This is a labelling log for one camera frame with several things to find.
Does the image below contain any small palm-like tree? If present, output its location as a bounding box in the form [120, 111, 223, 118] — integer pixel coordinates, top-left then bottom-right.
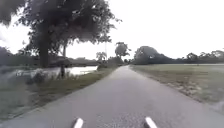
[95, 51, 108, 64]

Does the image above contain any tall slender tree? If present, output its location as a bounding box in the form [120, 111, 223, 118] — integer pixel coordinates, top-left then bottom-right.
[114, 41, 132, 65]

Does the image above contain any grey asphalt road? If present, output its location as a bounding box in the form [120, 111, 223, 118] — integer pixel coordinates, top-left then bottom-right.
[0, 64, 224, 128]

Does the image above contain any pond water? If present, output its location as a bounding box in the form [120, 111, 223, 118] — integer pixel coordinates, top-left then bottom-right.
[0, 65, 99, 79]

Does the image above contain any distant row of trees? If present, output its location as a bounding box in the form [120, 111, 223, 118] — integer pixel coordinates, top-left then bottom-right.
[130, 45, 224, 66]

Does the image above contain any robot's own part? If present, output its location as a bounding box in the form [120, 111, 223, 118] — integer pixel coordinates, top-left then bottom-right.
[72, 117, 85, 128]
[143, 116, 158, 128]

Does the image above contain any large dark tree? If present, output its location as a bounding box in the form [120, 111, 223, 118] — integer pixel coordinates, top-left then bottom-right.
[16, 0, 122, 80]

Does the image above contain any open grass field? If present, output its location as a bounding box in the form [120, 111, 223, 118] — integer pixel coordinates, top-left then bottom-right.
[129, 63, 224, 114]

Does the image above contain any grass verge with weeds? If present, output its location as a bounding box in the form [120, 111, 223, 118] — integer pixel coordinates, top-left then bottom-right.
[0, 67, 118, 122]

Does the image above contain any distant tree line beyond pond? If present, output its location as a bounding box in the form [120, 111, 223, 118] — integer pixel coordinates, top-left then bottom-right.
[0, 46, 100, 68]

